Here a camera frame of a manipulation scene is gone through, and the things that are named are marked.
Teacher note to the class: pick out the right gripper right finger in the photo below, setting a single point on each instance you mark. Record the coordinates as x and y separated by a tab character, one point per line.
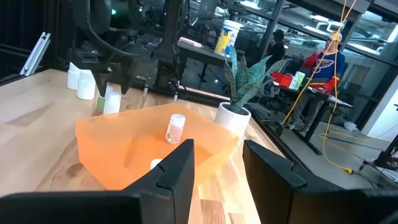
295	205

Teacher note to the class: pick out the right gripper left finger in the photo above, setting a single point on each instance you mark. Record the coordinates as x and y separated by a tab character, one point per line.
93	208

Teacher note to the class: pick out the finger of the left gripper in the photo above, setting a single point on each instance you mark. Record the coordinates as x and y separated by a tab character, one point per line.
126	79
101	82

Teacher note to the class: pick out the small clear pill bottle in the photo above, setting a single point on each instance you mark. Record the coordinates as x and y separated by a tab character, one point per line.
175	130

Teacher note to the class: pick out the yellow pill bottle white cap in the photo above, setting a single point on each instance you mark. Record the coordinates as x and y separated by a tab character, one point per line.
155	162

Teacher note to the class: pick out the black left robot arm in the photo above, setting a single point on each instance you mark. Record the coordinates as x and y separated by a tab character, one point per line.
93	18

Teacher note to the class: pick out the translucent orange plastic basket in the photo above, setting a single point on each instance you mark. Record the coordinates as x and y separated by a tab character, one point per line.
124	133

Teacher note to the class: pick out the black keyboard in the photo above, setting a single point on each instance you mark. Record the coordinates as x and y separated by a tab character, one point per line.
151	39

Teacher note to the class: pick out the pale pink flat pack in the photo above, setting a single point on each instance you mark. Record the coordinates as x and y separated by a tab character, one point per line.
190	42

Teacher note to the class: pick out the black office desk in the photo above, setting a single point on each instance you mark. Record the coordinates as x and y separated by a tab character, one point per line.
202	53

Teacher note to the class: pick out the black office chair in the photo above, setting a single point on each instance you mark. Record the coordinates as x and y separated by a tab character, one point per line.
269	124

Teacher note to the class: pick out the white crumpled bag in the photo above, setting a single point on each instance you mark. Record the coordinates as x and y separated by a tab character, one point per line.
351	126

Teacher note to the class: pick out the black equipment stand base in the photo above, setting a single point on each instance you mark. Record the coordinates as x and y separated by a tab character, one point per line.
388	158

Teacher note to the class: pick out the snake plant in white pot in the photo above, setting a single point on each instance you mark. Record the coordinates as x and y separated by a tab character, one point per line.
231	119

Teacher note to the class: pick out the black standing desk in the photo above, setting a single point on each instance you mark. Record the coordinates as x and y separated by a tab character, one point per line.
311	96

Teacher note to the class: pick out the white yellow blue wipes canister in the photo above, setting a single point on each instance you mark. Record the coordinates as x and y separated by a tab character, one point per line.
228	35

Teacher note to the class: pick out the white green box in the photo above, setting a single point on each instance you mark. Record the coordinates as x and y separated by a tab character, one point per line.
297	80

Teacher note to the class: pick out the red box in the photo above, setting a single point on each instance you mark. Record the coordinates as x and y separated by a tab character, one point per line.
281	79

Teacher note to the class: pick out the person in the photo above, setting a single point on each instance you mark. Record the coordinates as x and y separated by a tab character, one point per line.
323	68
276	46

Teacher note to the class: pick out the silver aluminium rail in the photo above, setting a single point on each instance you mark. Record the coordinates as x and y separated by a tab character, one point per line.
34	54

